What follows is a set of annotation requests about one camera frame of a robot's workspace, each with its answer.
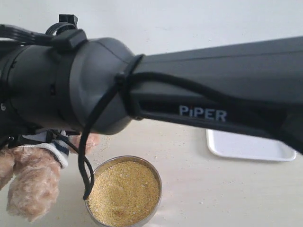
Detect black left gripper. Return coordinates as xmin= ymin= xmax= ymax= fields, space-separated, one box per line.
xmin=0 ymin=135 xmax=26 ymax=149

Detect white rectangular plastic tray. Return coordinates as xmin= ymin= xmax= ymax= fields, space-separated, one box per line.
xmin=206 ymin=130 xmax=297 ymax=162

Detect black camera cable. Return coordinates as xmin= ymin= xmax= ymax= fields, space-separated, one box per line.
xmin=79 ymin=72 xmax=303 ymax=201

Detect black zip tie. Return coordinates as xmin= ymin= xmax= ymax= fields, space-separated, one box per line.
xmin=115 ymin=54 xmax=145 ymax=121

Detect round metal bowl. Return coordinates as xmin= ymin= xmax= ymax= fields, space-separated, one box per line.
xmin=84 ymin=155 xmax=162 ymax=227

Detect yellow millet grains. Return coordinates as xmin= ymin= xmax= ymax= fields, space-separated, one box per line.
xmin=88 ymin=160 xmax=160 ymax=225

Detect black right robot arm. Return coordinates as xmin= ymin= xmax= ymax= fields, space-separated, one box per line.
xmin=0 ymin=25 xmax=303 ymax=152

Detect black flat ribbon cable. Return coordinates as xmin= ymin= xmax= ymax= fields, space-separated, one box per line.
xmin=0 ymin=14 xmax=87 ymax=54

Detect tan teddy bear striped sweater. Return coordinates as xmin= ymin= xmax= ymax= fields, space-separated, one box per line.
xmin=0 ymin=129 xmax=101 ymax=223

